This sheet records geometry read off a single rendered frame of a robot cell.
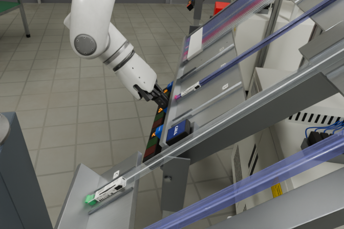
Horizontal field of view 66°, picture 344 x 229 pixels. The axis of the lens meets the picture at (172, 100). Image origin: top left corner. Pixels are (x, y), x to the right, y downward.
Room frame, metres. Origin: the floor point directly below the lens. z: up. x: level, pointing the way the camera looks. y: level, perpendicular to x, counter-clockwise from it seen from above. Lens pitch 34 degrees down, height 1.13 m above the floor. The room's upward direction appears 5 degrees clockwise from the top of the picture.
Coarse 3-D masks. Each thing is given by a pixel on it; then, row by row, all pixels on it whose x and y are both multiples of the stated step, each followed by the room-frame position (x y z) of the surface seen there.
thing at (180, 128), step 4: (180, 124) 0.41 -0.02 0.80; (184, 124) 0.40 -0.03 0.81; (172, 128) 0.41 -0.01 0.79; (176, 128) 0.40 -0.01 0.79; (180, 128) 0.39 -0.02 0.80; (184, 128) 0.38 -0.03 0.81; (168, 132) 0.40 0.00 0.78; (172, 132) 0.40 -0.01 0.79; (176, 132) 0.39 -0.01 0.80; (180, 132) 0.38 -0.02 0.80; (168, 136) 0.39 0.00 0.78; (172, 136) 0.38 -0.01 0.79
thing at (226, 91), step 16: (208, 48) 0.82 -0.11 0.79; (224, 48) 0.74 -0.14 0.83; (192, 64) 0.78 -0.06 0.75; (208, 64) 0.70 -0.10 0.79; (224, 64) 0.63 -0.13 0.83; (192, 80) 0.67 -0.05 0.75; (224, 80) 0.56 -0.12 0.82; (240, 80) 0.51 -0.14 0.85; (192, 96) 0.58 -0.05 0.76; (208, 96) 0.53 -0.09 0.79; (224, 96) 0.49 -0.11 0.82; (240, 96) 0.45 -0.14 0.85; (176, 112) 0.55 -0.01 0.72; (192, 112) 0.50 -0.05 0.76; (208, 112) 0.46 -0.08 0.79
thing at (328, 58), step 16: (336, 48) 0.29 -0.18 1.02; (320, 64) 0.28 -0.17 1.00; (288, 80) 0.28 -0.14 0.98; (304, 80) 0.28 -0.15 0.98; (256, 96) 0.29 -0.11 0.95; (272, 96) 0.28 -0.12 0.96; (240, 112) 0.28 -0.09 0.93; (208, 128) 0.28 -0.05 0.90; (176, 144) 0.28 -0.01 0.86; (192, 144) 0.28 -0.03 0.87; (160, 160) 0.27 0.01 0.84; (128, 176) 0.27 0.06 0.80
